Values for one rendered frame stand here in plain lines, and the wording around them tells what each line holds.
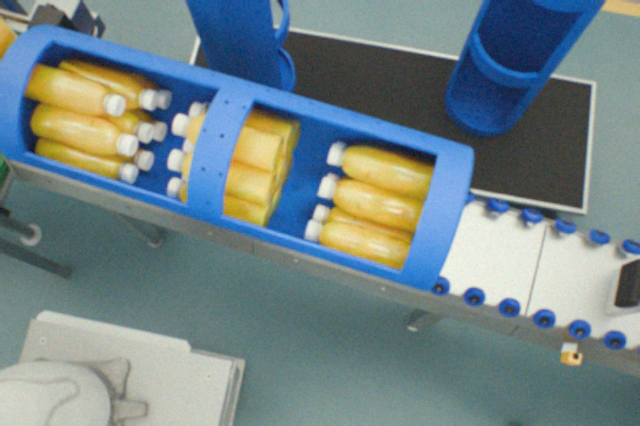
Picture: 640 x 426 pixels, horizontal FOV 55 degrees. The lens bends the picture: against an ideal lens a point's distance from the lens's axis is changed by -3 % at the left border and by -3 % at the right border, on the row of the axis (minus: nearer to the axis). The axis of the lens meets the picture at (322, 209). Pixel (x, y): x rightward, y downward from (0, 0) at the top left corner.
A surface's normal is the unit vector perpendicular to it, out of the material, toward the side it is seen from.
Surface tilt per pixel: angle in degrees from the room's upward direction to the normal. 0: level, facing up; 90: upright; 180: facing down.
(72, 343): 0
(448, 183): 7
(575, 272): 0
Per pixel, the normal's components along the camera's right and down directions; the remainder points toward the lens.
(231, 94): 0.15, -0.67
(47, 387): 0.65, -0.72
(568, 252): 0.00, -0.25
